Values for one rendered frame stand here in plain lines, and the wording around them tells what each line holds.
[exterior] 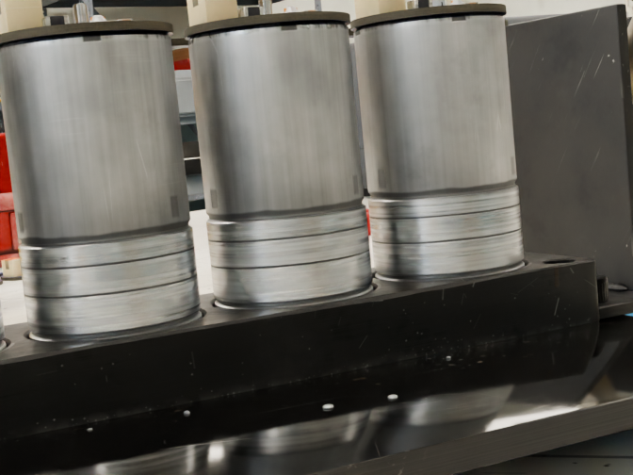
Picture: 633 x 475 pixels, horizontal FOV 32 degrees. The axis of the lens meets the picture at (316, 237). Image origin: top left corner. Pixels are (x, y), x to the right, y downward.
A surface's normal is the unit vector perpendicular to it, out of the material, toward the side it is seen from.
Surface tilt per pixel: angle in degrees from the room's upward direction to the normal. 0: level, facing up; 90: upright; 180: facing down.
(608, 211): 90
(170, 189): 90
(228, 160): 90
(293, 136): 90
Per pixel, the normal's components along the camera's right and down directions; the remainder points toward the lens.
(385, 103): -0.67, 0.14
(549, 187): -0.85, 0.13
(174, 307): 0.79, -0.02
